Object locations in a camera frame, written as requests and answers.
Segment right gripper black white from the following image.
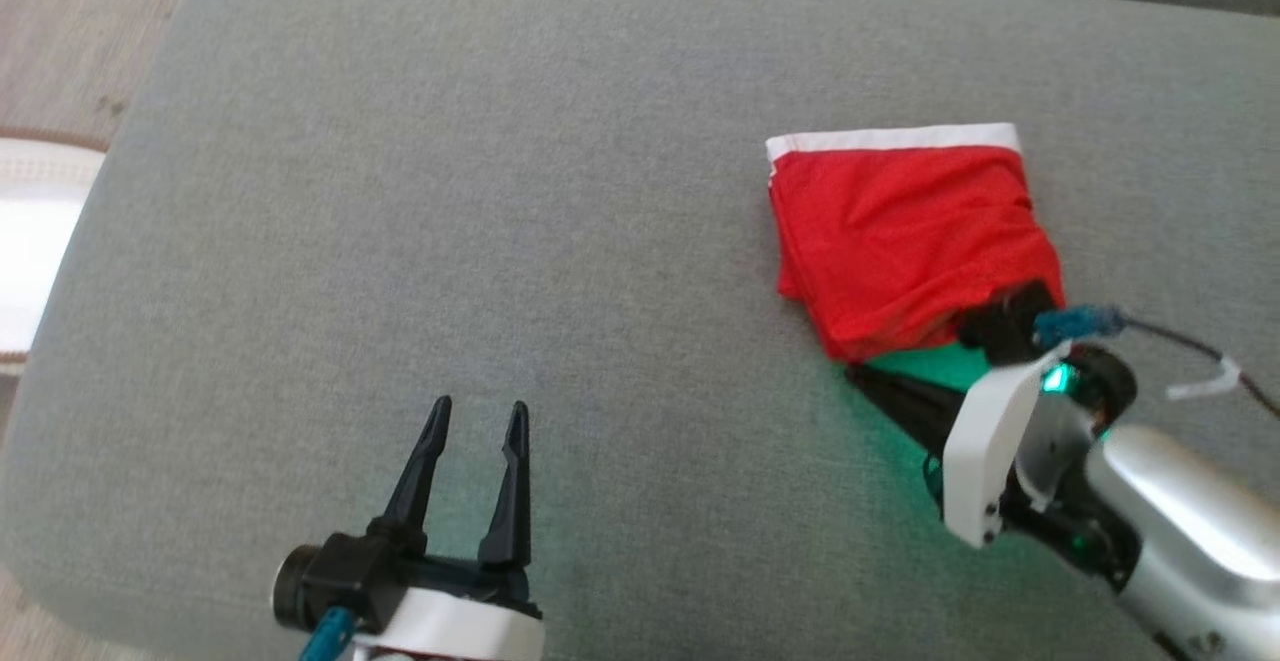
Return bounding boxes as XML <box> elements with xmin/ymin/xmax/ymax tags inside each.
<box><xmin>845</xmin><ymin>281</ymin><xmax>1138</xmax><ymax>584</ymax></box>

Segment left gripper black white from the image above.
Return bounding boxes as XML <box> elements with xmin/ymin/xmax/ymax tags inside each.
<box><xmin>272</xmin><ymin>396</ymin><xmax>546</xmax><ymax>661</ymax></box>

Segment red basketball shorts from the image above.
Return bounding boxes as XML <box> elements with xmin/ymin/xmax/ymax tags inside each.
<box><xmin>765</xmin><ymin>123</ymin><xmax>1066</xmax><ymax>364</ymax></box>

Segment large grey sofa seat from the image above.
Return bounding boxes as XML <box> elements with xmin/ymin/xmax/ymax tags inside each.
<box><xmin>0</xmin><ymin>0</ymin><xmax>1280</xmax><ymax>661</ymax></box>

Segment white laundry basket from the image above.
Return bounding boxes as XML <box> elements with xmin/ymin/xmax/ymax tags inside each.
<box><xmin>0</xmin><ymin>126</ymin><xmax>109</xmax><ymax>377</ymax></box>

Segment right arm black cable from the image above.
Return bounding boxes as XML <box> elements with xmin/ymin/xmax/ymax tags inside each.
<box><xmin>1035</xmin><ymin>303</ymin><xmax>1280</xmax><ymax>417</ymax></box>

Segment white cable clip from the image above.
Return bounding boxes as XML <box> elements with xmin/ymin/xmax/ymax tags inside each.
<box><xmin>1165</xmin><ymin>356</ymin><xmax>1243</xmax><ymax>402</ymax></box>

